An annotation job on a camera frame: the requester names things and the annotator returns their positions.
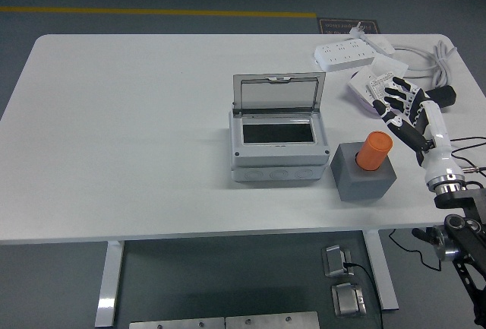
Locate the labelled packaged wall socket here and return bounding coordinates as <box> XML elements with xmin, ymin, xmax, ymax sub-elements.
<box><xmin>366</xmin><ymin>73</ymin><xmax>403</xmax><ymax>102</ymax></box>

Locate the white flat panel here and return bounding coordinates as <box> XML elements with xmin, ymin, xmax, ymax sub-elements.
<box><xmin>348</xmin><ymin>66</ymin><xmax>384</xmax><ymax>106</ymax></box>

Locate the grey coiled power cable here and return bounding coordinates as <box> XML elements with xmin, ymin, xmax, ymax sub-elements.
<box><xmin>390</xmin><ymin>39</ymin><xmax>459</xmax><ymax>89</ymax></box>

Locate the white power strip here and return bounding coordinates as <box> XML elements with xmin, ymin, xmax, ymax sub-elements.
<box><xmin>313</xmin><ymin>38</ymin><xmax>377</xmax><ymax>72</ymax></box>

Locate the black floor cable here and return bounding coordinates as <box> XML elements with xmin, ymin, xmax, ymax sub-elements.
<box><xmin>342</xmin><ymin>262</ymin><xmax>384</xmax><ymax>329</ymax></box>

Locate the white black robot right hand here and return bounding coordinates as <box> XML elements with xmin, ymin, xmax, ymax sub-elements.
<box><xmin>373</xmin><ymin>76</ymin><xmax>465</xmax><ymax>189</ymax></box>

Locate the black power adapter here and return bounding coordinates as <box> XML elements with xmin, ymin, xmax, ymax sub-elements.
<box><xmin>424</xmin><ymin>85</ymin><xmax>458</xmax><ymax>109</ymax></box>

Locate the grey block battery holder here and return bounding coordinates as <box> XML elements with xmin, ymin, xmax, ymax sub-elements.
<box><xmin>330</xmin><ymin>141</ymin><xmax>398</xmax><ymax>204</ymax></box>

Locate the brown floor sign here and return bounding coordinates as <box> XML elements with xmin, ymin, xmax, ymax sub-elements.
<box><xmin>317</xmin><ymin>17</ymin><xmax>380</xmax><ymax>36</ymax></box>

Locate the white table leg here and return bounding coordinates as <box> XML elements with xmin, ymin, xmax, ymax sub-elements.
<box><xmin>362</xmin><ymin>229</ymin><xmax>399</xmax><ymax>312</ymax></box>
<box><xmin>93</xmin><ymin>241</ymin><xmax>125</xmax><ymax>327</ymax></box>

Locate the white power plug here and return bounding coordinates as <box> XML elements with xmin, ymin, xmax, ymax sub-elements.
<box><xmin>348</xmin><ymin>21</ymin><xmax>371</xmax><ymax>41</ymax></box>

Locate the grey plastic enclosure box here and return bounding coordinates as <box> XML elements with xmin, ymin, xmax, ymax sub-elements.
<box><xmin>228</xmin><ymin>110</ymin><xmax>330</xmax><ymax>183</ymax></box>

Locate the grey metal floor plate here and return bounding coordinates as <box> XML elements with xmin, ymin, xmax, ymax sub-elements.
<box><xmin>128</xmin><ymin>315</ymin><xmax>227</xmax><ymax>329</ymax></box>
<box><xmin>225</xmin><ymin>311</ymin><xmax>320</xmax><ymax>329</ymax></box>

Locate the orange cylindrical battery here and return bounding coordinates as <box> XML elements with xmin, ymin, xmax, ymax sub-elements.
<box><xmin>355</xmin><ymin>130</ymin><xmax>393</xmax><ymax>172</ymax></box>

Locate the black robot hand cable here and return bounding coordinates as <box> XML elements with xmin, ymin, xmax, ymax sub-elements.
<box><xmin>450</xmin><ymin>137</ymin><xmax>486</xmax><ymax>174</ymax></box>

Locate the smoky transparent box lid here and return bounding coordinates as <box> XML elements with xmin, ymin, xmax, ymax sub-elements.
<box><xmin>232</xmin><ymin>71</ymin><xmax>327</xmax><ymax>114</ymax></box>

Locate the metal floor socket box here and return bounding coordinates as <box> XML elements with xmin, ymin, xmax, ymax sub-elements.
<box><xmin>321</xmin><ymin>244</ymin><xmax>356</xmax><ymax>277</ymax></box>
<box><xmin>330</xmin><ymin>282</ymin><xmax>368</xmax><ymax>318</ymax></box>

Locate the black cable under table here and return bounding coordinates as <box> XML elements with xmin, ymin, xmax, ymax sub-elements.
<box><xmin>387</xmin><ymin>228</ymin><xmax>443</xmax><ymax>271</ymax></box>

